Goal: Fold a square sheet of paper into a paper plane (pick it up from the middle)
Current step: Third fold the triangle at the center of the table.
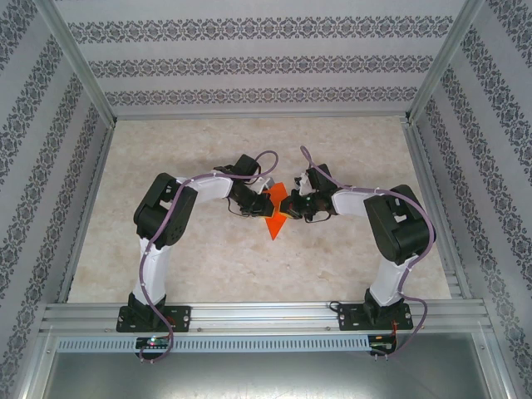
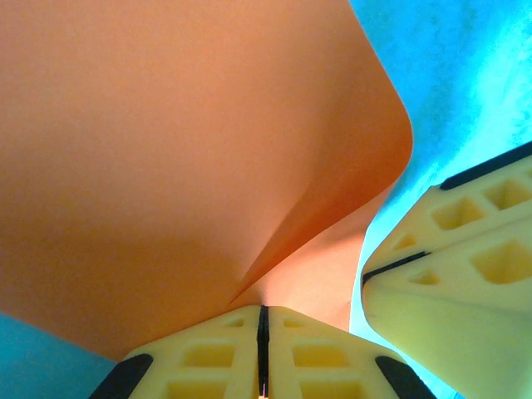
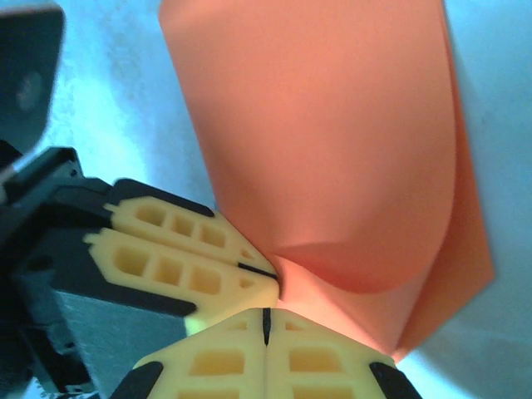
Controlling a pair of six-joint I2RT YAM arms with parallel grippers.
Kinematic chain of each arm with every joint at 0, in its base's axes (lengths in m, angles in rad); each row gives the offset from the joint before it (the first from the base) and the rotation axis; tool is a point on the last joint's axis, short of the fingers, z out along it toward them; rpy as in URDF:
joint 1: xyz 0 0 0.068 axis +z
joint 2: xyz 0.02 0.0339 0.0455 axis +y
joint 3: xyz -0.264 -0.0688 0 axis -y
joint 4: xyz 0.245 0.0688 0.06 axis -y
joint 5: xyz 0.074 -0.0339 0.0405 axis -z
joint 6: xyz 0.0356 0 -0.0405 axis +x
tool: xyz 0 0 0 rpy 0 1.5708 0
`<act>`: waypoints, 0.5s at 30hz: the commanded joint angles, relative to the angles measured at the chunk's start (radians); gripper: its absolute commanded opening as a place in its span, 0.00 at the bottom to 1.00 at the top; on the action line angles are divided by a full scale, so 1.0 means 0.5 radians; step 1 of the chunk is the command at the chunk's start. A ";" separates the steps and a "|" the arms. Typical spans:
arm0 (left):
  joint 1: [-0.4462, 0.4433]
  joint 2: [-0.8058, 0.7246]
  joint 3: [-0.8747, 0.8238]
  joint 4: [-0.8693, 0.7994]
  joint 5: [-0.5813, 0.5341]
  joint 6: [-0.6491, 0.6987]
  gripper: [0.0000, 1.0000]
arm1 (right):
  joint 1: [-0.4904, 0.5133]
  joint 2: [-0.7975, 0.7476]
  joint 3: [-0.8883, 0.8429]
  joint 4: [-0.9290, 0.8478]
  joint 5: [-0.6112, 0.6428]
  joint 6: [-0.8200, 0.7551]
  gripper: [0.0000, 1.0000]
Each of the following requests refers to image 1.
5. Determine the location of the grey sheet metal tray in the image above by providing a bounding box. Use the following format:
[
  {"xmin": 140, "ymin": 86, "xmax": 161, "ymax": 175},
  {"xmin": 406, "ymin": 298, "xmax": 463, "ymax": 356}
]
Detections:
[{"xmin": 24, "ymin": 332, "xmax": 512, "ymax": 399}]

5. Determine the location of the small dark circuit board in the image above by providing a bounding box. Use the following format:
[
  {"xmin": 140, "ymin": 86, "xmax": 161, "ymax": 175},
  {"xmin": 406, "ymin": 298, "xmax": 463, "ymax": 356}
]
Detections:
[{"xmin": 369, "ymin": 334, "xmax": 398, "ymax": 352}]

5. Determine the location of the aluminium mounting rail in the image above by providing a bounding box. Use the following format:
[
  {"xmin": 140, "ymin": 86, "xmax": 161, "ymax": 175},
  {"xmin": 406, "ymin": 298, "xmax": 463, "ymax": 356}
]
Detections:
[{"xmin": 39, "ymin": 301, "xmax": 494, "ymax": 333}]

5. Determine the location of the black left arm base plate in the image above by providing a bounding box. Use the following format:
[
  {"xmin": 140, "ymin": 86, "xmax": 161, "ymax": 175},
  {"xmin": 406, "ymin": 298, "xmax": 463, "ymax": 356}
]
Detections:
[{"xmin": 116, "ymin": 305, "xmax": 192, "ymax": 333}]

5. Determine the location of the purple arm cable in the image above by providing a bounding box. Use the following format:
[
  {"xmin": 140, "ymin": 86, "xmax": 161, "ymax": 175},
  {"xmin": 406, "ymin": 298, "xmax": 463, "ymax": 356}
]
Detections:
[
  {"xmin": 298, "ymin": 145, "xmax": 437, "ymax": 358},
  {"xmin": 138, "ymin": 150, "xmax": 279, "ymax": 365}
]

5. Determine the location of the thin black left gripper wire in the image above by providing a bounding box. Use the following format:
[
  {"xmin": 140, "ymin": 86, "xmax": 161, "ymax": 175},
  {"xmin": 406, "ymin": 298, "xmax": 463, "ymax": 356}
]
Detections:
[{"xmin": 227, "ymin": 197, "xmax": 250, "ymax": 218}]

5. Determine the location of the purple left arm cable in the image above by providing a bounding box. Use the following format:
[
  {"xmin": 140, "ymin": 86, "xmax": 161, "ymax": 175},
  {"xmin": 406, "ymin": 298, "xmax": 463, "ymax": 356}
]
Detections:
[{"xmin": 138, "ymin": 150, "xmax": 279, "ymax": 365}]

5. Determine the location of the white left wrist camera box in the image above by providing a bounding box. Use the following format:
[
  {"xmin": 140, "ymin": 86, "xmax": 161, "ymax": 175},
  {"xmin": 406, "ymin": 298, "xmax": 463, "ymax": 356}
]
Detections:
[{"xmin": 254, "ymin": 175, "xmax": 276, "ymax": 195}]

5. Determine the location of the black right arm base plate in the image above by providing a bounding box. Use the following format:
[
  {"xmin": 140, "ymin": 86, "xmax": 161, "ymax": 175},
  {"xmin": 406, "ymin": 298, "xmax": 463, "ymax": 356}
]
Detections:
[{"xmin": 338, "ymin": 302, "xmax": 415, "ymax": 333}]

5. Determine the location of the orange paper sheet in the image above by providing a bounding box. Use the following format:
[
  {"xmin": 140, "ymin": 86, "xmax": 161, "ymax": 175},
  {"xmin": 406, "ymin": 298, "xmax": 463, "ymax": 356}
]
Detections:
[{"xmin": 262, "ymin": 182, "xmax": 290, "ymax": 241}]

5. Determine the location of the grey slotted cable duct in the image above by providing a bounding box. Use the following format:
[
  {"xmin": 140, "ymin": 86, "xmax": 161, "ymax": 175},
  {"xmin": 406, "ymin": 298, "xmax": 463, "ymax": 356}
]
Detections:
[{"xmin": 56, "ymin": 334, "xmax": 371, "ymax": 354}]

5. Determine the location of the aluminium frame post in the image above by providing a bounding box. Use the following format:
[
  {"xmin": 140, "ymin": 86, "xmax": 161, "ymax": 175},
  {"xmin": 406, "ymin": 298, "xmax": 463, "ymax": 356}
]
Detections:
[
  {"xmin": 35, "ymin": 0, "xmax": 118, "ymax": 126},
  {"xmin": 403, "ymin": 0, "xmax": 486, "ymax": 122}
]

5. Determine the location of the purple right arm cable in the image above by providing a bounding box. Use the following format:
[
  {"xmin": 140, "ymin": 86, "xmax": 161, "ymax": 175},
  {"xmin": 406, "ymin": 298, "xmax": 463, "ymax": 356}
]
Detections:
[{"xmin": 298, "ymin": 145, "xmax": 437, "ymax": 358}]

